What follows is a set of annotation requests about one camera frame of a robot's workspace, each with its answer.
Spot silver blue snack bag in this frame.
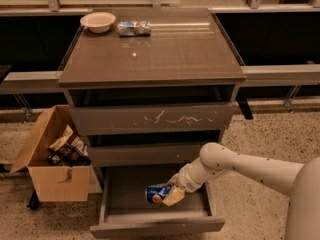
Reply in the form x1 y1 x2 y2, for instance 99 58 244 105
117 21 151 37

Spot grey metal railing beam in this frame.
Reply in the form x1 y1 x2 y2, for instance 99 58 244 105
0 64 320 94

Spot brown cardboard box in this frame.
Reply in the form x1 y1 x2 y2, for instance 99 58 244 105
10 105 90 202

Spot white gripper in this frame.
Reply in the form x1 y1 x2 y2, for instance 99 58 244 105
162 166 202 206

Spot grey middle drawer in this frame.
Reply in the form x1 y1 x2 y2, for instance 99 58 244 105
88 143 204 167

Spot grey open bottom drawer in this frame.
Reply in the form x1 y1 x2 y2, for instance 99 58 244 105
90 164 225 239

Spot grey top drawer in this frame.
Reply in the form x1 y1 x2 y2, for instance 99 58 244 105
70 102 235 136

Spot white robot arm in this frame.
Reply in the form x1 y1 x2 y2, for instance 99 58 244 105
163 143 320 240

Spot white paper bowl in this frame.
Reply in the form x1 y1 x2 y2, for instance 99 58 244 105
80 12 116 34

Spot snack bags in box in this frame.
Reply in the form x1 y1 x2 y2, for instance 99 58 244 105
48 125 91 167

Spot grey drawer cabinet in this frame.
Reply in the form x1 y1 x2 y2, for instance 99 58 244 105
57 7 247 240

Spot blue pepsi can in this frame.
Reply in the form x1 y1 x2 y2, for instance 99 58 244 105
145 183 173 204

